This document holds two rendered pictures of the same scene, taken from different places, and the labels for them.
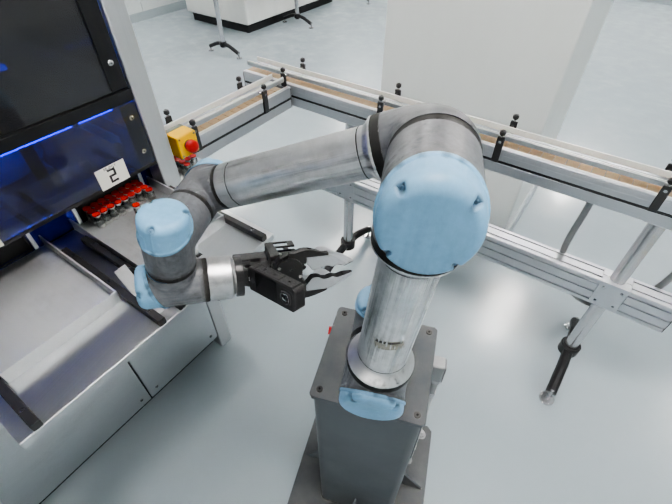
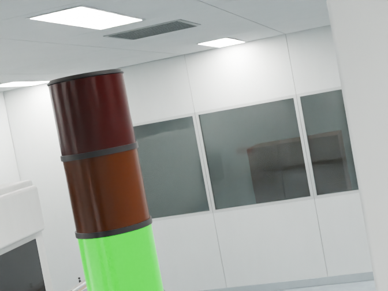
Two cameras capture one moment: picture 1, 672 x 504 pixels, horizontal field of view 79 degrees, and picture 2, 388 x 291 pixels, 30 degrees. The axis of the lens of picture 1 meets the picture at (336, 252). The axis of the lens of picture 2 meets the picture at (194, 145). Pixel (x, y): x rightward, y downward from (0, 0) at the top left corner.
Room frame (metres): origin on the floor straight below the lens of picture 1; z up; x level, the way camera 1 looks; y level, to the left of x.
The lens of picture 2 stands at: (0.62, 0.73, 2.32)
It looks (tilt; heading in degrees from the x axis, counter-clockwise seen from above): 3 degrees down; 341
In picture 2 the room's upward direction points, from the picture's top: 10 degrees counter-clockwise
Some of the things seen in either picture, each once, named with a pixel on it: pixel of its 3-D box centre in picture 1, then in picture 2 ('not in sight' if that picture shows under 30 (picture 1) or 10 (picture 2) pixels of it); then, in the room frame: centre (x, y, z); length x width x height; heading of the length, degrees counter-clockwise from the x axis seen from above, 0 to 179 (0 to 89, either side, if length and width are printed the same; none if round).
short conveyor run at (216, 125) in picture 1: (221, 116); not in sight; (1.48, 0.44, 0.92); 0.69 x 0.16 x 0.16; 145
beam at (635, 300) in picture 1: (456, 228); not in sight; (1.32, -0.52, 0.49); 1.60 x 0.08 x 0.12; 55
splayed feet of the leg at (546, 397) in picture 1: (565, 352); not in sight; (0.98, -1.01, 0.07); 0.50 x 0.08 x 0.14; 145
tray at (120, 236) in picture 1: (148, 221); not in sight; (0.89, 0.53, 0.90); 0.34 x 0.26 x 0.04; 55
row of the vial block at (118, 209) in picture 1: (123, 205); not in sight; (0.95, 0.62, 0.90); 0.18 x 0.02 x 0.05; 145
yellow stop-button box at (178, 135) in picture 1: (181, 141); not in sight; (1.16, 0.48, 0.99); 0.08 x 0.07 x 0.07; 55
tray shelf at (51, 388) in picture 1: (113, 275); not in sight; (0.71, 0.57, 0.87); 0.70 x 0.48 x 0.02; 145
